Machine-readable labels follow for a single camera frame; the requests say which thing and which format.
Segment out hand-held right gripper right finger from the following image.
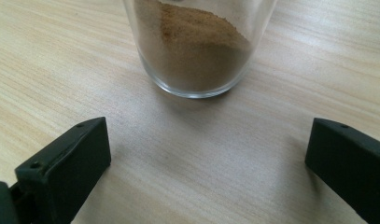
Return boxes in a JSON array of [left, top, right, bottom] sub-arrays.
[[304, 118, 380, 224]]

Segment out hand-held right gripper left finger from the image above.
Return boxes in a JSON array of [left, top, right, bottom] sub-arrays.
[[14, 117, 112, 224]]

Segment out white cup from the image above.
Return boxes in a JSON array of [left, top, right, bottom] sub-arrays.
[[121, 0, 278, 100]]

